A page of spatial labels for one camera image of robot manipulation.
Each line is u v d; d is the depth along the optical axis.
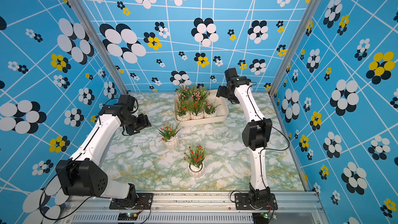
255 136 0.57
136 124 0.69
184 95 0.99
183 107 0.93
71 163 0.40
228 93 0.80
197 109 0.94
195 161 0.75
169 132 0.83
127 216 0.72
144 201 0.73
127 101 0.64
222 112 1.07
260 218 0.70
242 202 0.72
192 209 0.72
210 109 0.93
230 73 0.73
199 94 0.99
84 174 0.41
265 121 0.56
